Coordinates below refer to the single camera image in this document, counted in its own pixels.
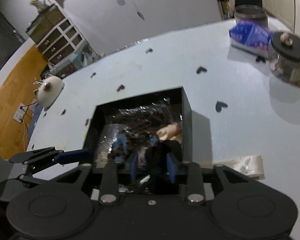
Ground blue brown crochet scrunchie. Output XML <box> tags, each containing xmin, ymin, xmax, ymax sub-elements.
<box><xmin>108</xmin><ymin>131</ymin><xmax>159</xmax><ymax>163</ymax></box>

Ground black fabric scrunchie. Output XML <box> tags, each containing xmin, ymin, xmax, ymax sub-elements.
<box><xmin>145</xmin><ymin>140</ymin><xmax>183</xmax><ymax>195</ymax></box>

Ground black storage box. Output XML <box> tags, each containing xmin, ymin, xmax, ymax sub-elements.
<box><xmin>84</xmin><ymin>87</ymin><xmax>192</xmax><ymax>195</ymax></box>

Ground empty clear plastic bag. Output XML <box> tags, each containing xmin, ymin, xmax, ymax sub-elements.
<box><xmin>214</xmin><ymin>155</ymin><xmax>264</xmax><ymax>178</ymax></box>

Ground beige plush toy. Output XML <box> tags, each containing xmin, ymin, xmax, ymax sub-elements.
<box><xmin>156</xmin><ymin>124</ymin><xmax>183</xmax><ymax>144</ymax></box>

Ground white cat-shaped ceramic pot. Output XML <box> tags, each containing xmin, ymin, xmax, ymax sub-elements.
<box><xmin>33</xmin><ymin>73</ymin><xmax>64</xmax><ymax>111</ymax></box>

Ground white drawer cabinet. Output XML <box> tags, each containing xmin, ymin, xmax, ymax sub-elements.
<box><xmin>26</xmin><ymin>4</ymin><xmax>85</xmax><ymax>65</ymax></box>

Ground blue tissue pack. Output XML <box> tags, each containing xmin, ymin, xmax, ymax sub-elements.
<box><xmin>229</xmin><ymin>20</ymin><xmax>273</xmax><ymax>59</ymax></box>

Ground glass jar with black lid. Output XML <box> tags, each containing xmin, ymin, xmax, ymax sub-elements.
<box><xmin>269</xmin><ymin>31</ymin><xmax>300</xmax><ymax>83</ymax></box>

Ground grey round tin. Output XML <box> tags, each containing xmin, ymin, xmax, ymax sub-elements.
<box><xmin>234</xmin><ymin>5</ymin><xmax>268</xmax><ymax>27</ymax></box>

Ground black power cable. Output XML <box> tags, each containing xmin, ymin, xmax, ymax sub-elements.
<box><xmin>17</xmin><ymin>100</ymin><xmax>41</xmax><ymax>145</ymax></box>

